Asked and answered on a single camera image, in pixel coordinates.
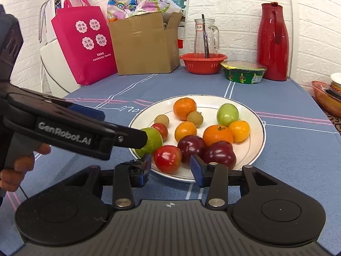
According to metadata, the yellow orange citrus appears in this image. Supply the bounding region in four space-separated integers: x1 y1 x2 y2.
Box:
228 120 250 143

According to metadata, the large orange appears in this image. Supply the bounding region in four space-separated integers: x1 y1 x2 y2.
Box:
202 125 234 146

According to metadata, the orange with stem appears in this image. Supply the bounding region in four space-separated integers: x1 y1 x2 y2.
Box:
173 97 197 121

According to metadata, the white appliance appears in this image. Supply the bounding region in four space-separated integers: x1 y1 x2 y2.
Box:
38 0 81 98

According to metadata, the green instant noodle bowl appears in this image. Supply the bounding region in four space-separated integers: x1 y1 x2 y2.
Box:
221 60 267 84

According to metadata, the dark plum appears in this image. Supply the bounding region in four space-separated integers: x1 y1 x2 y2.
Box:
202 140 236 169
178 135 208 164

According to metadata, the glass pitcher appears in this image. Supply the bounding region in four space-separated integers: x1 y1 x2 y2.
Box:
194 15 220 58

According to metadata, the red apple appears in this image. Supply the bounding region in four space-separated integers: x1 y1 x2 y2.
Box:
153 145 182 173

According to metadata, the red plastic basket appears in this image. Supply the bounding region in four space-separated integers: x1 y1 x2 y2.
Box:
180 53 228 75

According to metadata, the white plate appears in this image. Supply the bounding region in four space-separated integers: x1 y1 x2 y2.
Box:
128 93 267 184

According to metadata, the black straw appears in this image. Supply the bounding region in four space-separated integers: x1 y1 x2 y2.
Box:
201 14 210 58

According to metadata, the pink tote bag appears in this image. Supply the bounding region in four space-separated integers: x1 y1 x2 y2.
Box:
51 0 117 86

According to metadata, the person left hand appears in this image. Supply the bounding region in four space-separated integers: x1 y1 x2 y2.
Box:
1 153 35 192

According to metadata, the red yellow peach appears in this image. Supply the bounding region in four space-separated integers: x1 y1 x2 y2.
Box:
152 122 168 141

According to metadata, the white paper cup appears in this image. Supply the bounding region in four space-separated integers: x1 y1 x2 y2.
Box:
330 72 341 92

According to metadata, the red thermos jug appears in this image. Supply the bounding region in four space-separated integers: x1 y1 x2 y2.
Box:
257 2 289 81

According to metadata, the green apple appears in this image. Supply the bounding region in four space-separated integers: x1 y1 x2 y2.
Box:
135 127 163 157
217 103 239 126

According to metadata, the brown longan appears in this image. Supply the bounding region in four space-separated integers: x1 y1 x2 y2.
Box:
187 111 204 128
154 114 169 127

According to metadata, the brown wooden bowl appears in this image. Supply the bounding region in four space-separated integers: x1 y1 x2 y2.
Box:
312 81 341 118

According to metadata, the small orange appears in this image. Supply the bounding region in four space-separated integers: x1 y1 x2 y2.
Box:
175 121 197 142

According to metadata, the floral cloth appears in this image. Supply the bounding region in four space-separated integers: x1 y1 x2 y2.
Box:
107 0 183 23

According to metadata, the cardboard box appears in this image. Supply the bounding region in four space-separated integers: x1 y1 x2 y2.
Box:
109 12 183 75

